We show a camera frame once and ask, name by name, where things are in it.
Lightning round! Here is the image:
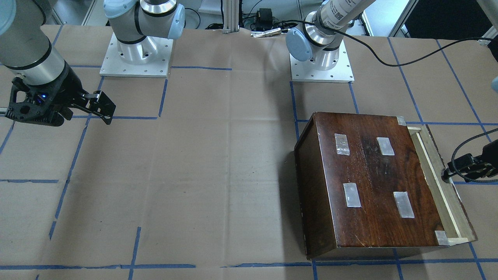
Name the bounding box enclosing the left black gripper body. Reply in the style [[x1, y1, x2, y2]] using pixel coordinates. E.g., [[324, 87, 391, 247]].
[[474, 140, 498, 183]]

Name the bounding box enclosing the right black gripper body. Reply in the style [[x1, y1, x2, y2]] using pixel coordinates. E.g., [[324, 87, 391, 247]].
[[5, 64, 102, 126]]

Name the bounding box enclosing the light wooden drawer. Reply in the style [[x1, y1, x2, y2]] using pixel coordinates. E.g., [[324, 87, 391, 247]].
[[407, 126, 478, 246]]

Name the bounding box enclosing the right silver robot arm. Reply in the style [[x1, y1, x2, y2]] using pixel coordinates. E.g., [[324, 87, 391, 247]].
[[0, 0, 185, 126]]

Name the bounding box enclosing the dark wooden drawer cabinet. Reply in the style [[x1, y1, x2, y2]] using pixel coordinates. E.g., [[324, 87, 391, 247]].
[[294, 112, 444, 259]]

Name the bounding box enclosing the black power adapter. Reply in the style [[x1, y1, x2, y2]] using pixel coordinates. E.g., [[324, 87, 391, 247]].
[[255, 8, 273, 31]]

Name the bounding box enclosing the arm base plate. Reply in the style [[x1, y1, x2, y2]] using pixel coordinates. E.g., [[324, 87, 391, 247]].
[[290, 42, 354, 83], [100, 34, 174, 78]]

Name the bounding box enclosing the black braided cable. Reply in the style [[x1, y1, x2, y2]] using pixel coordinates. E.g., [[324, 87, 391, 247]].
[[280, 19, 498, 67]]

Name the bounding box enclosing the aluminium frame post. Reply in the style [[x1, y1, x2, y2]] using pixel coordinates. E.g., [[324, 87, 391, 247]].
[[221, 0, 241, 34]]

